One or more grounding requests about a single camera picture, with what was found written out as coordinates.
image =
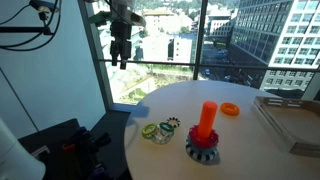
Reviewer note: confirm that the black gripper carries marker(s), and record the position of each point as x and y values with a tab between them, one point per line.
120	30

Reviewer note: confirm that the dark window frame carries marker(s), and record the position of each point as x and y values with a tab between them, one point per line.
96	56

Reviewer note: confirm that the black robot stand platform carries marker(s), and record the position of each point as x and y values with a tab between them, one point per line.
50	140

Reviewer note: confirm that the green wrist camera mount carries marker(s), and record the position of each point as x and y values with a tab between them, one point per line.
99	18

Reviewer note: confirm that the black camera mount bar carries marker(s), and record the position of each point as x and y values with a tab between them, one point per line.
23	30

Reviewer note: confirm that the white round pedestal table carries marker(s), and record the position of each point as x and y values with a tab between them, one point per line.
253	160

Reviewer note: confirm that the orange stacking pole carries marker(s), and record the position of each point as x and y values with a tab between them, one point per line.
207	116

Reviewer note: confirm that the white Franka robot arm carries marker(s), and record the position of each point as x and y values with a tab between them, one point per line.
16	156

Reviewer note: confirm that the clear rectangular tray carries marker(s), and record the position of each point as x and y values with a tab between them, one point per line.
293	123

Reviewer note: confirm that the mounted side camera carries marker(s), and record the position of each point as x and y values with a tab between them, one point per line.
43	5

